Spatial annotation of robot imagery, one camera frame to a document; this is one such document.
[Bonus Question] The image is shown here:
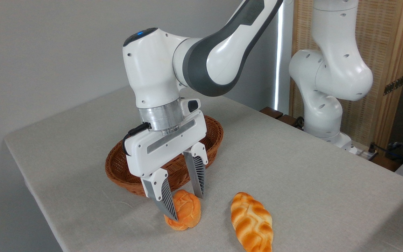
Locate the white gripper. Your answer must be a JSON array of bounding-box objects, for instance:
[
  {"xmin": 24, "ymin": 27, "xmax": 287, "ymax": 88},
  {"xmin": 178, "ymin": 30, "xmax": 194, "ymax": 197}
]
[{"xmin": 125, "ymin": 99, "xmax": 209, "ymax": 222}]

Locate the round knotted bread roll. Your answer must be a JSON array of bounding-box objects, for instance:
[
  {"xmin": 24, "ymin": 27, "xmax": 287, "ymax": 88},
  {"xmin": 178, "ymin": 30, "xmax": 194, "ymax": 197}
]
[{"xmin": 164, "ymin": 189, "xmax": 202, "ymax": 231}]

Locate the brown wicker oval basket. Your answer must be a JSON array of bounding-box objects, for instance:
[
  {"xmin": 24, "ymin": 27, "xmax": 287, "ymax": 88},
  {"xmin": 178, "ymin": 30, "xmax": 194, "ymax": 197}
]
[{"xmin": 105, "ymin": 115, "xmax": 224, "ymax": 197}]

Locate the long braided bread loaf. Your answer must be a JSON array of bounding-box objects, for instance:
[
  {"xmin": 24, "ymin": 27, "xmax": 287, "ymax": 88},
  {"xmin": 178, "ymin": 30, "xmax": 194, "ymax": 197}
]
[{"xmin": 231, "ymin": 192, "xmax": 274, "ymax": 252}]

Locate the grey tablecloth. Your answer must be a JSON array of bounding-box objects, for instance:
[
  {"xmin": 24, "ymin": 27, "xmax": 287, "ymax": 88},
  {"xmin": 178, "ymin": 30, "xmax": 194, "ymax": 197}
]
[{"xmin": 4, "ymin": 86, "xmax": 403, "ymax": 252}]

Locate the dark brown wooden block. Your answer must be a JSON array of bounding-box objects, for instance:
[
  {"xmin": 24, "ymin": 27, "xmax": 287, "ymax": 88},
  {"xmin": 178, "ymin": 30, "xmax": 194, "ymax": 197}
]
[
  {"xmin": 278, "ymin": 114, "xmax": 304, "ymax": 129},
  {"xmin": 260, "ymin": 107, "xmax": 284, "ymax": 119},
  {"xmin": 369, "ymin": 154, "xmax": 402, "ymax": 172}
]

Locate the white power strip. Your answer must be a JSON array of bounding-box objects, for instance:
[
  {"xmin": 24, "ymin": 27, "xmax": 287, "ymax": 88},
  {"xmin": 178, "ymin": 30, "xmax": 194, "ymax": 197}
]
[{"xmin": 349, "ymin": 147, "xmax": 378, "ymax": 161}]

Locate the dark metal hinge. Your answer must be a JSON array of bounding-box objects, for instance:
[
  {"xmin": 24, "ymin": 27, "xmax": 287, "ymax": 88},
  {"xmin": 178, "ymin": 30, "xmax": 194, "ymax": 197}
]
[{"xmin": 383, "ymin": 75, "xmax": 403, "ymax": 96}]

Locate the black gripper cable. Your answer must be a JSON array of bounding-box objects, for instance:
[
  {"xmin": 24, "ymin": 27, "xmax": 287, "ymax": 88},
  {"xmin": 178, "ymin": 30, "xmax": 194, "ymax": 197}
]
[{"xmin": 122, "ymin": 122, "xmax": 151, "ymax": 156}]

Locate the black cable bundle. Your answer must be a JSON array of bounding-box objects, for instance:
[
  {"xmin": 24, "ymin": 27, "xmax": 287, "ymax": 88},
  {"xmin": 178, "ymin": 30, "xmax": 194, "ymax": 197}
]
[{"xmin": 369, "ymin": 141, "xmax": 403, "ymax": 165}]

